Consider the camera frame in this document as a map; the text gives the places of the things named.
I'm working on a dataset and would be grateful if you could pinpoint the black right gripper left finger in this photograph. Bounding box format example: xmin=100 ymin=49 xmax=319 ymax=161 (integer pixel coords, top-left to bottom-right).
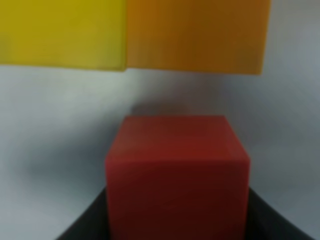
xmin=57 ymin=188 xmax=110 ymax=240

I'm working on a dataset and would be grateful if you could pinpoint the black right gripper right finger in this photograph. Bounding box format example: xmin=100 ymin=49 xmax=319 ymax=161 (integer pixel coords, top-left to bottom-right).
xmin=247 ymin=187 xmax=316 ymax=240

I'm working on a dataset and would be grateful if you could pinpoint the red cube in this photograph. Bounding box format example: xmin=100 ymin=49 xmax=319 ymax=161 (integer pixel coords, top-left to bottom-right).
xmin=105 ymin=115 xmax=251 ymax=240

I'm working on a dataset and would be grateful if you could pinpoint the yellow cube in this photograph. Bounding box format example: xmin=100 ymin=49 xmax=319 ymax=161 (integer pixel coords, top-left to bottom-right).
xmin=0 ymin=0 xmax=127 ymax=71

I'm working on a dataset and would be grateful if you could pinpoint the orange cube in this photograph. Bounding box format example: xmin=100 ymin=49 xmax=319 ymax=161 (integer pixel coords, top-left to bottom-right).
xmin=127 ymin=0 xmax=271 ymax=75

